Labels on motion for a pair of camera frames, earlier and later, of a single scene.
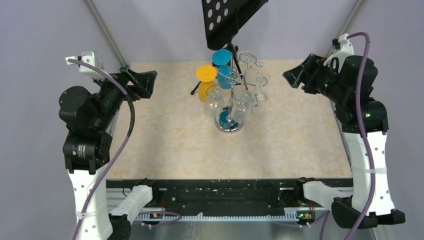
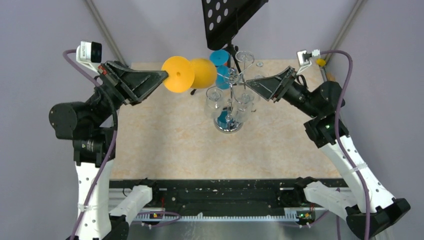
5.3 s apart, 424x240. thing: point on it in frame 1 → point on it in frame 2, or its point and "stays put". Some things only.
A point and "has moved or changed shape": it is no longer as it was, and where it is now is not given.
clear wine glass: (214, 103) stays put
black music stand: (222, 19) stays put
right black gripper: (306, 73) → (271, 88)
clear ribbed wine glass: (242, 109) stays put
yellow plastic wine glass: (206, 74) has moved or changed shape
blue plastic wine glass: (221, 59) stays put
